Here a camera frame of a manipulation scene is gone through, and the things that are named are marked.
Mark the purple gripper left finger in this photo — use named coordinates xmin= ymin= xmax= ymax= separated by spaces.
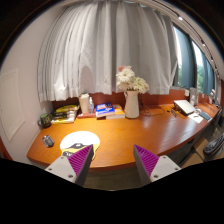
xmin=46 ymin=145 xmax=94 ymax=186

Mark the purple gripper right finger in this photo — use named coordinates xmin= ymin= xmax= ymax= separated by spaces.
xmin=133 ymin=145 xmax=180 ymax=185

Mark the white yellow mouse pad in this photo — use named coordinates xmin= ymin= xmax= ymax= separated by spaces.
xmin=60 ymin=131 xmax=100 ymax=158

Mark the stack of yellow-green books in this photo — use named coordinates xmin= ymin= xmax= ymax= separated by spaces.
xmin=51 ymin=105 xmax=79 ymax=124

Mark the dark green mug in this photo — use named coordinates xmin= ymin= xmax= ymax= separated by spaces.
xmin=37 ymin=113 xmax=51 ymax=128

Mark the white ceramic pitcher vase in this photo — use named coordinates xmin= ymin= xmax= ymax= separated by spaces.
xmin=124 ymin=91 xmax=139 ymax=119

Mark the clear sanitizer bottle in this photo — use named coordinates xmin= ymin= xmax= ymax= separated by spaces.
xmin=89 ymin=97 xmax=94 ymax=114

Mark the blue book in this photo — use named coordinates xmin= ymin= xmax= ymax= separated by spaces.
xmin=96 ymin=103 xmax=115 ymax=118

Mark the white tissue box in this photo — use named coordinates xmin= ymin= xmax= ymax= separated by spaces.
xmin=79 ymin=93 xmax=89 ymax=114

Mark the silver laptop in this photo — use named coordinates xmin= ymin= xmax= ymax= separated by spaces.
xmin=174 ymin=100 xmax=195 ymax=115

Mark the black office chair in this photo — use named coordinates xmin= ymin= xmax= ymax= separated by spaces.
xmin=203 ymin=133 xmax=224 ymax=157

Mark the dark tablet on paper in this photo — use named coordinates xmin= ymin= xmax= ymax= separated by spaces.
xmin=199 ymin=112 xmax=211 ymax=121

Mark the white flower bouquet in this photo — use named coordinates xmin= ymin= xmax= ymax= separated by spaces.
xmin=116 ymin=66 xmax=149 ymax=94

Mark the white curtain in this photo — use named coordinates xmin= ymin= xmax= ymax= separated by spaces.
xmin=38 ymin=0 xmax=177 ymax=101

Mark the black cable on desk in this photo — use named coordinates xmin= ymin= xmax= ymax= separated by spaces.
xmin=138 ymin=94 xmax=167 ymax=117

